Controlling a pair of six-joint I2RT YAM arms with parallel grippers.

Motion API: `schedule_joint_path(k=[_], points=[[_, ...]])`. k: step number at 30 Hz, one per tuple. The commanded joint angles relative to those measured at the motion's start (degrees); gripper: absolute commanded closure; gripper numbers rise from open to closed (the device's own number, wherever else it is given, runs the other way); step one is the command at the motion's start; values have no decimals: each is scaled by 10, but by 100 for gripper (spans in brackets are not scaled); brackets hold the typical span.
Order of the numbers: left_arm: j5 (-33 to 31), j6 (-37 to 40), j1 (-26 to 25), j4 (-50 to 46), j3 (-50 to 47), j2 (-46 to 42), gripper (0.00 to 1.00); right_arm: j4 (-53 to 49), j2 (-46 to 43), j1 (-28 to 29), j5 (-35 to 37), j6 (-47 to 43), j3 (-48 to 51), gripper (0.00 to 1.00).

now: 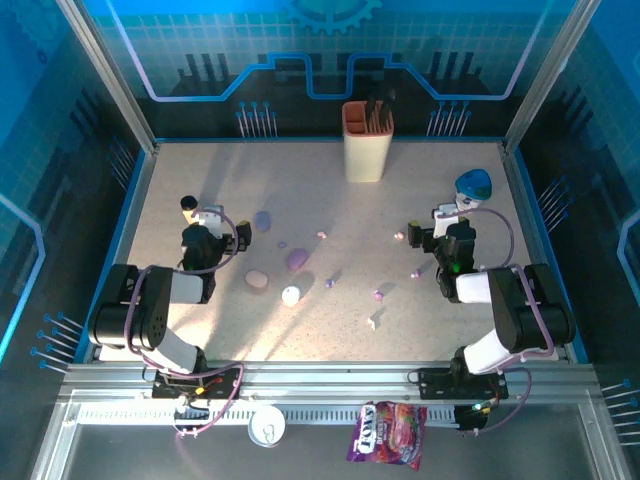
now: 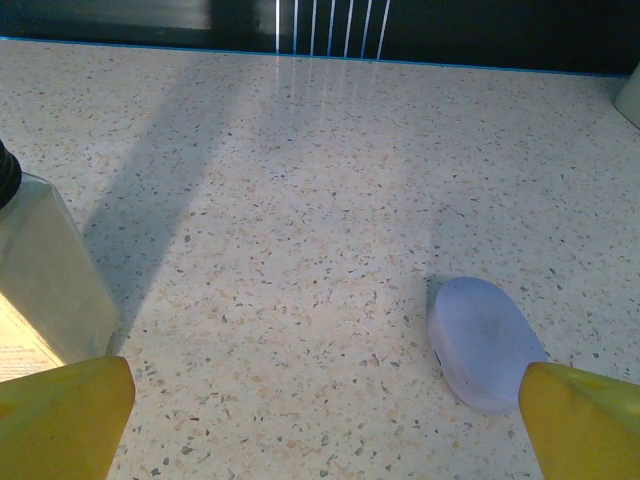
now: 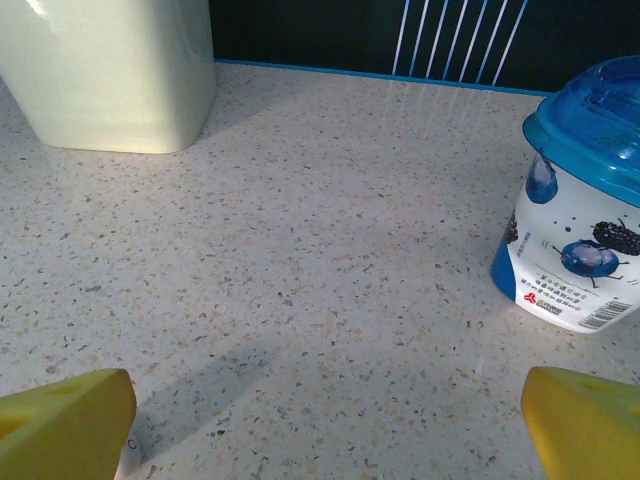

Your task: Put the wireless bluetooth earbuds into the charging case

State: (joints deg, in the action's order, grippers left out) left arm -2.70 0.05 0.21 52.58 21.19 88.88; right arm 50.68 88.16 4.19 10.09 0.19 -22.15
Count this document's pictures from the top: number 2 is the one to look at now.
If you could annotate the beige utensil holder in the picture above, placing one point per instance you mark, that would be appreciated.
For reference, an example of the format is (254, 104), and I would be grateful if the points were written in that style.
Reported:
(631, 97)

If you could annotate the lavender earbud charging case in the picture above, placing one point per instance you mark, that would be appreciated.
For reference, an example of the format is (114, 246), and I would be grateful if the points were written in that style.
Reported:
(480, 340)

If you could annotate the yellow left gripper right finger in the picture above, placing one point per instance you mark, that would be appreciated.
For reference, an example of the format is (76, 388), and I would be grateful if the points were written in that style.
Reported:
(585, 430)

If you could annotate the small bottle with black cap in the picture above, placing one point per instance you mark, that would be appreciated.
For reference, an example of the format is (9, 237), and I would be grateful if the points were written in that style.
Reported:
(45, 270)

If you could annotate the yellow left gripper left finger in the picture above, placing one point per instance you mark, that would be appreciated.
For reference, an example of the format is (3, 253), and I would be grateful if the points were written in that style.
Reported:
(55, 425)

